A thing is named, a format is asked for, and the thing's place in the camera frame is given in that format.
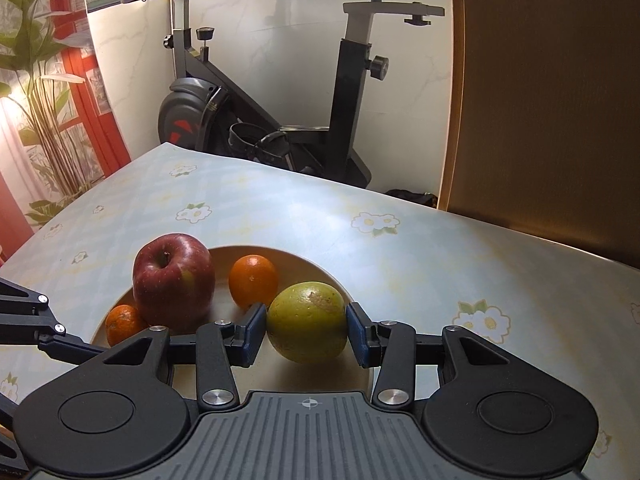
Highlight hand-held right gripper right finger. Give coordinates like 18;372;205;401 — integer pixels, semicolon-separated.
346;301;516;407

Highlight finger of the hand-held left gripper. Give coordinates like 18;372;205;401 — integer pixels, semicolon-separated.
0;395;31;473
0;278;103;365

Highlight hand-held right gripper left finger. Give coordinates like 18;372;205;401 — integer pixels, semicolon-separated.
102;302;268;408

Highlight yellow-green citrus fruit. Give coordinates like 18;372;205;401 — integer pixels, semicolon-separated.
266;282;349;364

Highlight small orange tangerine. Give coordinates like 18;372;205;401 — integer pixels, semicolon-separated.
105;305;151;347
228;255;279;310

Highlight cream round plate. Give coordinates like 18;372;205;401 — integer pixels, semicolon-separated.
91;244;381;396

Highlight large red apple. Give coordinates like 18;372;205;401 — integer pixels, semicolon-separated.
132;233;216;333

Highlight floral tablecloth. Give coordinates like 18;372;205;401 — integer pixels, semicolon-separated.
0;142;640;461

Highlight small black object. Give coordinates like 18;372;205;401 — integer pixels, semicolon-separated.
385;189;438;207

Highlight black exercise bike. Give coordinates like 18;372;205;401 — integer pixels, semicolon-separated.
120;0;446;188

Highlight potted green plant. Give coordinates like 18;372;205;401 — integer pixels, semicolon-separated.
0;0;133;261

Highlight wooden door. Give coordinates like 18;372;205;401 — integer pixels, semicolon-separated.
437;0;640;266

